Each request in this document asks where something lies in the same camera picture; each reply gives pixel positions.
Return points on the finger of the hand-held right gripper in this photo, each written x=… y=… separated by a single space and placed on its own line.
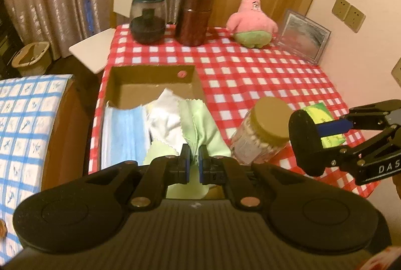
x=354 y=152
x=335 y=127

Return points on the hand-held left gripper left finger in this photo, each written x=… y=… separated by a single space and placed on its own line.
x=185 y=160

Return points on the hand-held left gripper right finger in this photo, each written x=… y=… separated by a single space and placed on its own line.
x=203 y=163

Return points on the pale yellow-green cloth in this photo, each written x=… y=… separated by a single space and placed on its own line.
x=159 y=152

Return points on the light green cloth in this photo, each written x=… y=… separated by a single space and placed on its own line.
x=200 y=126

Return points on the white cloth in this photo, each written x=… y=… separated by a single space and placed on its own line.
x=163 y=119

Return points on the blue face mask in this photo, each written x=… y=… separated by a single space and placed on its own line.
x=128 y=135

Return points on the brown cardboard box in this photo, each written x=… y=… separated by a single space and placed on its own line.
x=144 y=85

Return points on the green and white tissue box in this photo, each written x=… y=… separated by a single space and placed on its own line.
x=319 y=113

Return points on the cashew jar with gold lid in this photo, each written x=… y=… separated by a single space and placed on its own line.
x=266 y=119

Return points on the red checked tablecloth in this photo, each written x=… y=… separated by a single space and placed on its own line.
x=250 y=76

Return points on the pink starfish plush toy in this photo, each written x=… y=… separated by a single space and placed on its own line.
x=250 y=22

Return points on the glass jar with dark base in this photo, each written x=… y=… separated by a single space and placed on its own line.
x=147 y=29

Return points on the brown cylindrical canister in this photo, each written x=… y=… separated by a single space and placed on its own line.
x=194 y=19

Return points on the blue checked bed sheet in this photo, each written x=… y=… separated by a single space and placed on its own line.
x=25 y=132

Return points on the beige trash bin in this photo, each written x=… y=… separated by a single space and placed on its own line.
x=31 y=54

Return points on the small brown round object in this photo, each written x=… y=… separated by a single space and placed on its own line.
x=2 y=228

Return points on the dark wooden rack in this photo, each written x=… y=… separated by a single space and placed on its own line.
x=7 y=38

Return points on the gold wall switch panel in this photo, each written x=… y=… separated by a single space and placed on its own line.
x=397 y=71

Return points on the grey picture frame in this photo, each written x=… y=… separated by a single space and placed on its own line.
x=300 y=35

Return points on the gold wall socket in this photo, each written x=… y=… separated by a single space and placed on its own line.
x=341 y=8
x=354 y=18

